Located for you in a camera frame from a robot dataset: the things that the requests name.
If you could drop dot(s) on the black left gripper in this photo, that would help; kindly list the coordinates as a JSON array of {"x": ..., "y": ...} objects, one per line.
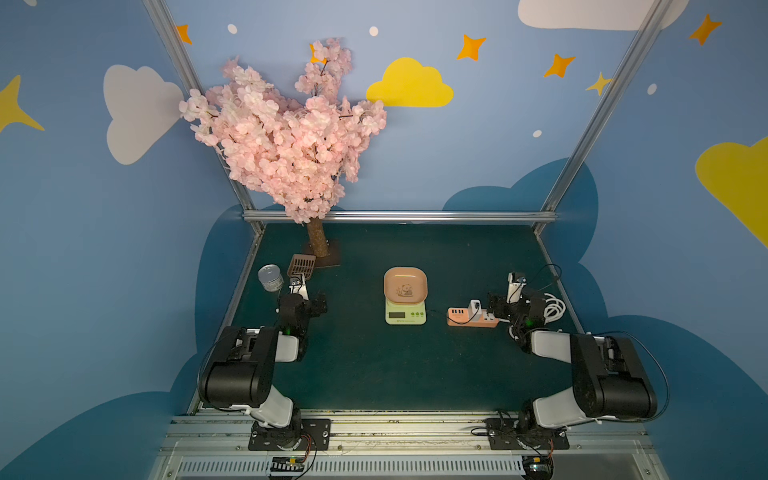
[{"x": 315, "y": 304}]

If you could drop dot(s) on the artificial cherry blossom tree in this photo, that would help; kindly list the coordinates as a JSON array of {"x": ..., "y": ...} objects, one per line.
[{"x": 297, "y": 152}]

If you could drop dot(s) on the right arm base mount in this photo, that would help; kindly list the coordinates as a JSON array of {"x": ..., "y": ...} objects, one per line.
[{"x": 508, "y": 432}]

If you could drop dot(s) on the dark metal tree base plate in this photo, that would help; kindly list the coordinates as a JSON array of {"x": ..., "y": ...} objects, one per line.
[{"x": 329, "y": 261}]

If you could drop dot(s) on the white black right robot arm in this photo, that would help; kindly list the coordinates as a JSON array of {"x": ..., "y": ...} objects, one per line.
[{"x": 608, "y": 378}]

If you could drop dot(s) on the small black controller box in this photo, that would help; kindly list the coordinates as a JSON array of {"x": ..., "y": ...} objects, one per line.
[{"x": 537, "y": 468}]

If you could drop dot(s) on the pink panda pet bowl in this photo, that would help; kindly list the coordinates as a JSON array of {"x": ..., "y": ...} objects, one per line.
[{"x": 405, "y": 285}]

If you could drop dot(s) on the silver tin can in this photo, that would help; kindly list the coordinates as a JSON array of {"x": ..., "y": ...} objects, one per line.
[{"x": 270, "y": 277}]

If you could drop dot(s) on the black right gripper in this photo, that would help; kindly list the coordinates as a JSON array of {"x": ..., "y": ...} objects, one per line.
[{"x": 500, "y": 305}]

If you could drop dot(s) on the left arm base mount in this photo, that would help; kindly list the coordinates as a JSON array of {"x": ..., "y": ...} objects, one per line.
[{"x": 299, "y": 435}]

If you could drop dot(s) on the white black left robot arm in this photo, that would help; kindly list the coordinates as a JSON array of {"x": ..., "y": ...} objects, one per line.
[{"x": 238, "y": 372}]

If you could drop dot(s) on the green electronic kitchen scale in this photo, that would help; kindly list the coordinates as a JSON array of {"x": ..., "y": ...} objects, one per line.
[{"x": 405, "y": 313}]

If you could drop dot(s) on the aluminium frame rail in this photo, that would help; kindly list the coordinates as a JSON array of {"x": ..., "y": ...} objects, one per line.
[{"x": 441, "y": 217}]

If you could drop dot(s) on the orange power strip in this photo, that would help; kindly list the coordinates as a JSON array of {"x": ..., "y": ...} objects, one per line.
[{"x": 458, "y": 317}]

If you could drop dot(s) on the brown plastic litter scoop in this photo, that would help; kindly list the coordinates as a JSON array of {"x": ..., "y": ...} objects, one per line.
[{"x": 301, "y": 265}]

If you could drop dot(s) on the white USB power adapter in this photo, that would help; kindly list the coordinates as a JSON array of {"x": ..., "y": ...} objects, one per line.
[{"x": 474, "y": 310}]

